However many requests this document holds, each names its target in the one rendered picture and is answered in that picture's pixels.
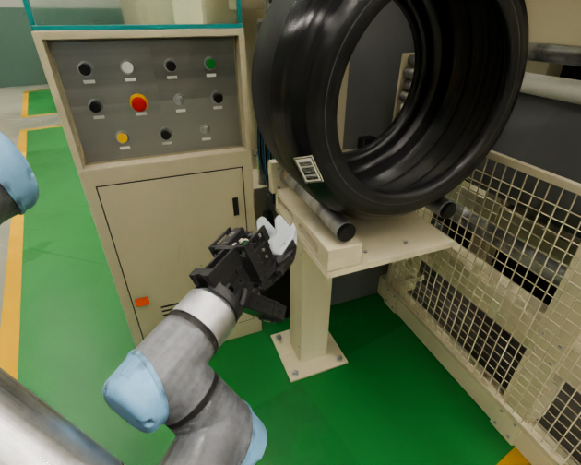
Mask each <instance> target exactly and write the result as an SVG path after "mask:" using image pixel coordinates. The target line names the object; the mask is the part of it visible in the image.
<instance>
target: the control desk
mask: <svg viewBox="0 0 581 465"><path fill-rule="evenodd" d="M31 35H32V38H33V40H34V43H35V46H36V49H37V52H38V55H39V57H40V60H41V65H42V68H43V71H44V74H45V76H46V79H47V82H48V85H49V88H50V91H51V93H52V96H53V101H54V104H55V107H56V110H57V112H58V115H59V118H60V121H61V124H62V127H63V129H64V132H65V137H66V140H67V143H68V146H69V148H70V151H71V154H72V157H73V160H74V163H75V165H76V168H77V170H78V175H79V178H80V181H81V184H82V186H83V189H84V192H85V195H86V198H87V201H88V203H89V208H90V211H91V214H92V217H93V219H94V222H95V225H96V228H97V231H98V234H99V237H100V239H101V244H102V247H103V250H104V253H105V255H106V258H107V261H108V265H109V268H110V271H111V273H112V276H113V281H114V284H115V287H116V290H117V292H118V295H119V298H120V301H121V304H122V307H123V309H124V314H125V317H126V320H127V323H128V326H129V328H130V331H131V334H132V337H133V340H134V343H135V345H136V347H137V345H138V344H139V343H140V342H141V341H142V340H143V339H144V338H145V337H146V336H147V335H148V334H149V333H150V332H151V331H152V330H153V329H154V328H155V327H156V326H157V325H158V324H159V322H161V320H162V319H163V318H164V317H166V315H168V314H169V313H170V312H171V310H172V309H173V308H174V307H175V306H176V305H177V304H178V303H180V302H181V300H182V299H183V298H184V297H185V296H186V295H187V294H188V293H189V292H190V291H191V290H193V289H194V288H195V287H196V286H195V285H194V283H193V281H192V280H191V278H190V277H189V274H190V273H191V272H192V271H193V270H194V269H195V268H205V267H206V265H207V264H208V263H209V262H210V261H211V260H212V259H213V258H214V257H213V256H212V254H211V252H210V251H209V249H208V247H209V246H211V245H212V244H213V243H214V242H215V241H216V240H217V239H218V238H219V237H220V236H221V235H222V234H223V233H224V232H225V231H226V230H227V229H228V228H229V227H231V230H233V229H234V228H241V227H243V228H244V230H245V231H247V232H250V231H253V233H256V229H255V199H254V183H253V167H252V151H251V133H250V117H249V101H248V86H247V71H246V55H245V39H244V29H241V28H235V29H166V30H35V31H32V32H31ZM143 297H148V299H149V304H146V305H142V306H139V307H136V301H135V299H139V298H143ZM261 330H262V323H261V320H259V319H258V317H256V316H251V315H248V314H246V313H244V312H243V314H242V316H241V317H240V318H239V320H238V321H237V322H236V326H235V328H234V329H233V331H232V332H231V334H230V335H229V336H228V338H227V339H226V340H232V339H235V338H239V337H241V336H245V335H248V334H252V333H255V332H258V331H261ZM226 340H225V341H226Z"/></svg>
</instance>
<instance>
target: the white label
mask: <svg viewBox="0 0 581 465"><path fill-rule="evenodd" d="M293 159H294V161H295V163H296V165H297V167H298V169H299V171H300V173H301V175H302V178H303V180H304V182H305V183H315V182H324V180H323V178H322V175H321V173H320V172H319V170H318V168H317V165H316V163H315V161H314V157H313V155H311V156H304V157H298V158H293Z"/></svg>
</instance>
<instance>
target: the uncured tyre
mask: <svg viewBox="0 0 581 465"><path fill-rule="evenodd" d="M390 1H391V0H272V2H271V4H270V6H269V8H268V10H267V12H266V15H265V17H264V19H263V22H262V24H261V27H260V30H259V32H258V35H257V39H256V43H255V50H254V56H253V63H252V76H251V84H252V99H253V106H254V111H255V119H256V121H257V125H258V128H259V131H260V133H261V136H262V138H263V139H264V141H265V143H266V145H267V148H268V149H269V151H270V153H271V154H272V156H273V157H274V158H275V160H276V161H277V162H278V163H279V165H280V166H281V167H282V168H283V169H284V170H285V171H286V172H287V173H288V174H289V175H290V176H291V177H292V178H293V179H294V180H295V181H296V182H297V183H298V184H299V185H300V186H301V187H302V188H303V189H304V190H305V191H306V192H307V193H308V194H309V195H310V196H311V197H313V198H314V199H315V200H316V201H318V202H319V203H321V204H322V205H324V206H325V207H327V208H329V209H332V210H334V211H336V212H338V213H341V214H344V215H347V216H350V217H353V218H357V219H362V220H386V219H392V218H396V217H400V216H403V215H406V214H409V213H411V212H413V211H416V210H418V209H421V208H423V207H425V206H427V205H429V204H431V203H433V202H434V201H436V200H438V199H439V198H441V197H443V196H445V195H446V194H448V193H449V192H451V191H452V190H453V189H455V188H456V187H457V186H458V185H460V184H461V183H462V182H463V181H464V180H465V179H466V178H467V177H469V176H470V175H471V174H472V172H473V171H474V170H475V169H476V168H477V167H478V166H479V165H480V163H481V162H482V161H483V160H484V158H485V157H486V156H487V155H488V153H489V152H490V151H491V149H492V147H493V146H494V144H495V143H496V141H497V140H498V138H499V136H500V135H501V134H502V132H503V130H504V128H505V126H506V124H507V122H508V120H509V118H510V115H511V113H512V111H513V110H514V107H515V105H516V100H517V98H518V95H519V92H520V89H521V86H522V82H523V78H524V75H525V70H526V65H527V59H528V12H527V8H526V3H525V0H393V1H394V2H395V3H396V4H397V5H398V7H399V8H400V9H401V11H402V12H403V14H404V16H405V17H406V19H407V22H408V23H409V27H410V30H411V34H412V38H413V42H414V52H415V63H414V72H413V78H412V81H411V85H410V89H409V94H408V96H407V99H406V100H405V102H404V104H403V106H402V108H401V110H400V112H399V113H398V115H397V117H396V118H395V120H394V121H393V122H392V124H391V125H390V126H389V127H388V128H387V129H386V130H385V132H383V133H382V134H381V135H380V136H379V137H377V138H376V139H375V140H373V141H372V142H370V143H369V144H367V145H365V146H363V147H361V148H359V149H355V150H351V151H347V152H342V151H341V148H340V145H339V140H338V123H337V115H338V96H339V92H340V87H341V83H342V79H343V77H344V74H345V71H346V68H347V65H348V63H349V60H350V57H351V55H352V53H353V51H354V49H355V47H356V45H357V43H358V41H359V40H360V38H361V36H362V35H363V33H364V32H365V30H366V29H367V28H368V26H369V25H370V23H371V22H372V21H373V20H374V18H375V17H376V16H377V15H378V13H379V12H380V11H381V10H382V9H383V8H384V7H385V6H386V5H387V4H388V3H389V2H390ZM311 155H313V157H314V161H315V163H316V165H317V168H318V170H319V172H320V173H321V175H322V178H323V180H324V182H315V183H305V182H304V180H303V178H302V175H301V173H300V171H299V169H298V167H297V165H296V163H295V161H294V159H293V158H298V157H304V156H311Z"/></svg>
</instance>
